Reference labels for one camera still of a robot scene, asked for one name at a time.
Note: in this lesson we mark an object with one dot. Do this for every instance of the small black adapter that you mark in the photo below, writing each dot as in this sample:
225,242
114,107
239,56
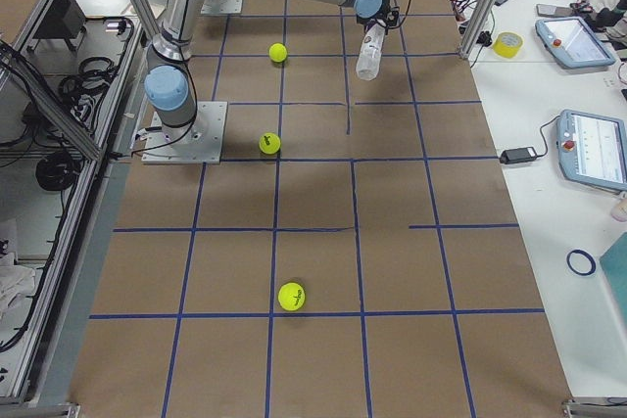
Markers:
518,155

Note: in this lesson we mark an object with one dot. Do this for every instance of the tennis ball far right side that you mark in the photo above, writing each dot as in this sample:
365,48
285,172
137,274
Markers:
291,296

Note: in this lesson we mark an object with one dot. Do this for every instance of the tennis ball front centre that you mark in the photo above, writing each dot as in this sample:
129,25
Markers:
277,52

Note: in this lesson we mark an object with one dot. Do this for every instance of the grey teach pendant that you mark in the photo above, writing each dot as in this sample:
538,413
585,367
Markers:
591,149
572,43

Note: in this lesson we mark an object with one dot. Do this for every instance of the grey teach pendant far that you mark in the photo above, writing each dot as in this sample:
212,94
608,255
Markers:
572,43

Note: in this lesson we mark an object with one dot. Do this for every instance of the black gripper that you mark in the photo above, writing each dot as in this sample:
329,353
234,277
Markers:
373,23

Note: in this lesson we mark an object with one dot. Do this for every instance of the yellow tape roll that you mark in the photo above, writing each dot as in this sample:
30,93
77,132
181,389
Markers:
508,44

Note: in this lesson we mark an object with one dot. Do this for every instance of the clear tennis ball can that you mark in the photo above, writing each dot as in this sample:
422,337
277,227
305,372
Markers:
367,67

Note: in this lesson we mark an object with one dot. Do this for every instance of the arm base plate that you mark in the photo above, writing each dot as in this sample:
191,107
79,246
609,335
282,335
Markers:
199,143
221,7

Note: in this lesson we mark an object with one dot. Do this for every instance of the grey teach pendant near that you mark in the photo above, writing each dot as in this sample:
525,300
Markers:
591,149

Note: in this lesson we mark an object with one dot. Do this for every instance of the tennis ball near base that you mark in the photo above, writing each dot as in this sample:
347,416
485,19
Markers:
269,143

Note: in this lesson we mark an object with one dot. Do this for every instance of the black smartphone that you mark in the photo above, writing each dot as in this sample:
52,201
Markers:
553,11

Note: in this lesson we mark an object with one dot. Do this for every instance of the white crumpled cloth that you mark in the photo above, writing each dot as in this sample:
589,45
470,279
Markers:
17,281

